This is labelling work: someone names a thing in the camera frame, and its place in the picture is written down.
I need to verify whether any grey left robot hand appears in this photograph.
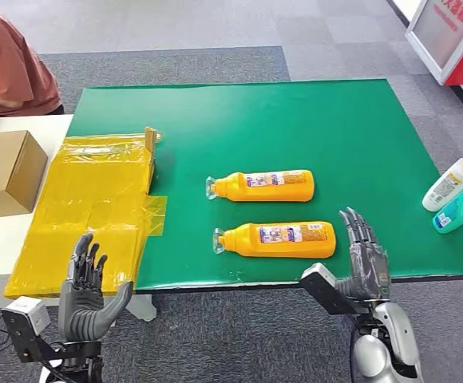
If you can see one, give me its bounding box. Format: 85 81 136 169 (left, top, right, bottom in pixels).
58 232 134 343

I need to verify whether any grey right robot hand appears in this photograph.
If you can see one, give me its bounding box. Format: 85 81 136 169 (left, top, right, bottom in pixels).
334 207 390 302

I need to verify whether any orange bottle with clear cap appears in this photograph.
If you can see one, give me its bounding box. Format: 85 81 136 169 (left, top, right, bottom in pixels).
205 168 315 203
212 220 337 260

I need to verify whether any teal translucent bottle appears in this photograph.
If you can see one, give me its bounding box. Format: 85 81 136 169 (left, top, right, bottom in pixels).
432 184 463 235

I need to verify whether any white bottle with yellow cap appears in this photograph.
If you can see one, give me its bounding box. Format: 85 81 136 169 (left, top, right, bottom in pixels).
422 157 463 213

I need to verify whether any white table leg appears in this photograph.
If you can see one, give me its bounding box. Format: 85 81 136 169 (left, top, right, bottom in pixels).
127 293 157 322

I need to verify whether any yellow plastic sheet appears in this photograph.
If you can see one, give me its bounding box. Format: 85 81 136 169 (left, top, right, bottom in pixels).
2 132 168 300

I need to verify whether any white table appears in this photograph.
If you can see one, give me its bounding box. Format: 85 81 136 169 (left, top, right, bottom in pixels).
0 113 73 310

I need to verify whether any green table mat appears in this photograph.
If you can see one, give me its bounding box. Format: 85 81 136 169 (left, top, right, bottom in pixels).
67 79 463 292

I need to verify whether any brown cardboard box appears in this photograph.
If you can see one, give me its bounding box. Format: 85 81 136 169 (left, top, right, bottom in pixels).
0 130 49 220

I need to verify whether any small cardboard piece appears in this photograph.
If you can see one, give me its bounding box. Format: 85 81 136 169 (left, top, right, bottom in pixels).
144 126 159 160

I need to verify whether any red and white cabinet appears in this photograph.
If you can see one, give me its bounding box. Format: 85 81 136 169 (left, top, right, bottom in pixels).
405 0 463 87

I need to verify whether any person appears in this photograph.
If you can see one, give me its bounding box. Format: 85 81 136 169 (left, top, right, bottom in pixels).
0 0 64 117

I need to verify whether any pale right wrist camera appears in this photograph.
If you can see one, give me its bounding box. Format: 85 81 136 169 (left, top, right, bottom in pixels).
298 263 361 317

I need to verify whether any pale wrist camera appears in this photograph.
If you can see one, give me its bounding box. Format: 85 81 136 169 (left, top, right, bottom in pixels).
298 263 361 317
5 296 52 338

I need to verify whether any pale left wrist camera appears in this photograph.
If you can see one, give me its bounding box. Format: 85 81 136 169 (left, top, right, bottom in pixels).
5 296 52 338

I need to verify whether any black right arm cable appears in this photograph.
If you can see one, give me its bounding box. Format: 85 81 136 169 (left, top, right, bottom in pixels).
348 322 357 383

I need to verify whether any black left camera bracket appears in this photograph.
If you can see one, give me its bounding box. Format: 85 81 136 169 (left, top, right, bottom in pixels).
0 308 104 367

